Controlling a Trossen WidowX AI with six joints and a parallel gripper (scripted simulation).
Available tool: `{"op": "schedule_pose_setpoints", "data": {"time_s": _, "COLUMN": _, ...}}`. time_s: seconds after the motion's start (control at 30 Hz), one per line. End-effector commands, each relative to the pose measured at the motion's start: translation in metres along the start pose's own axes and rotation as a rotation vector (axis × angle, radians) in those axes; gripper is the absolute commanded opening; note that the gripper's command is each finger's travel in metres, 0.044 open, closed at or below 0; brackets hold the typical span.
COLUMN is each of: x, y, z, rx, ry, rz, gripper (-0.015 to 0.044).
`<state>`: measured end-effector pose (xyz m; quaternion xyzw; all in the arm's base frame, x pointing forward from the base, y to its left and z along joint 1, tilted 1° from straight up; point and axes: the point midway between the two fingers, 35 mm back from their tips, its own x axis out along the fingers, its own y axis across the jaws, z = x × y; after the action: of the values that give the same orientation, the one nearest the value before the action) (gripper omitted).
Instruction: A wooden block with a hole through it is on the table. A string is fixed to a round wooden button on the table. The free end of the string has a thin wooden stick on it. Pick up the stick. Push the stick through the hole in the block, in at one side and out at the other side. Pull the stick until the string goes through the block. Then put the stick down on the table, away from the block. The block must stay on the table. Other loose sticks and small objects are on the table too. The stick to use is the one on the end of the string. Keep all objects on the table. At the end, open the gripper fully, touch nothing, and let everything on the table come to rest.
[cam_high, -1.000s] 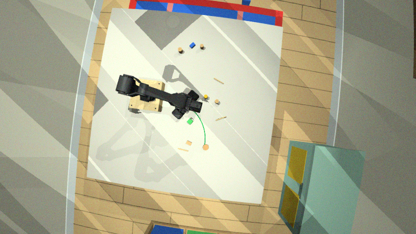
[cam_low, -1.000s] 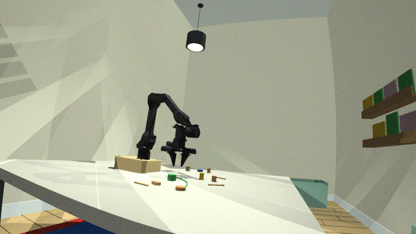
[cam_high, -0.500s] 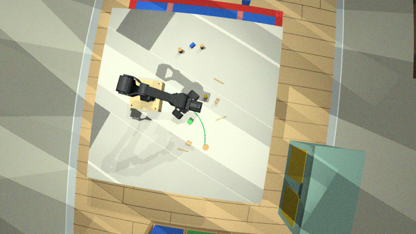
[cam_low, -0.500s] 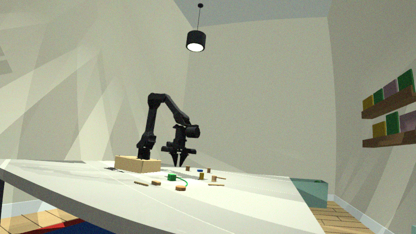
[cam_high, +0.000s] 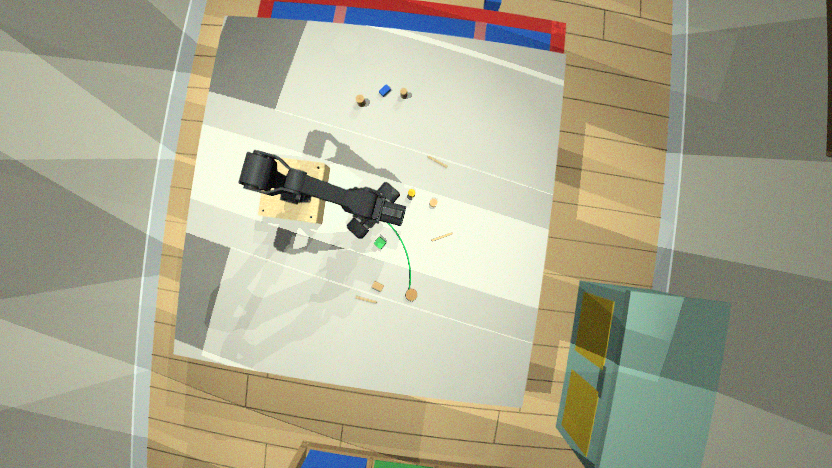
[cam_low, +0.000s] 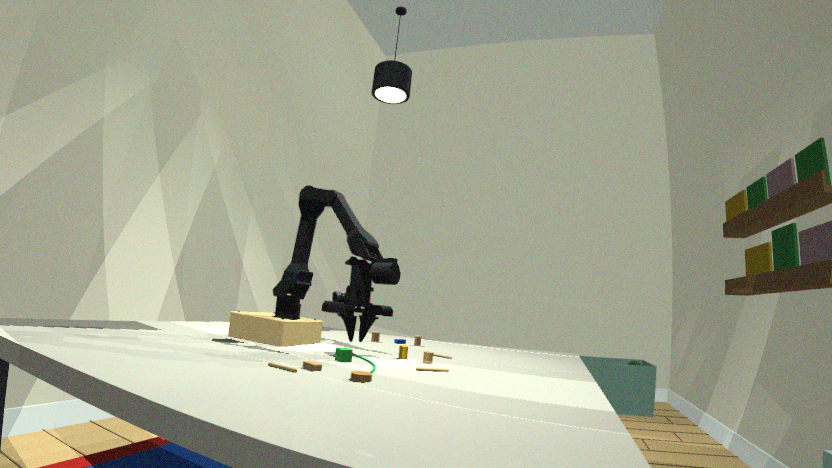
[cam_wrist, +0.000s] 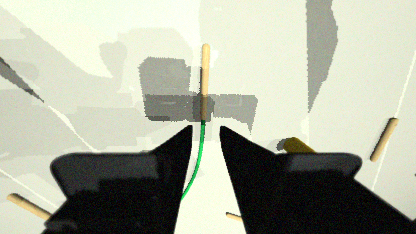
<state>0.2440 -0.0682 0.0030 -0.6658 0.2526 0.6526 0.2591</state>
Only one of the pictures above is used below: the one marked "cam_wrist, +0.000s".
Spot yellow cylinder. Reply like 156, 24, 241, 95
283, 137, 316, 152

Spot green string with wooden stick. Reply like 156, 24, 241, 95
181, 44, 210, 201

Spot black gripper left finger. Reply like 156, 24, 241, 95
50, 125, 193, 234

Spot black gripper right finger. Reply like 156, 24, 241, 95
219, 126, 362, 234

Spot thin wooden stick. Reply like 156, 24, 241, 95
226, 213, 242, 222
6, 193, 52, 220

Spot tan wooden stick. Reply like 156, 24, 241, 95
370, 118, 399, 162

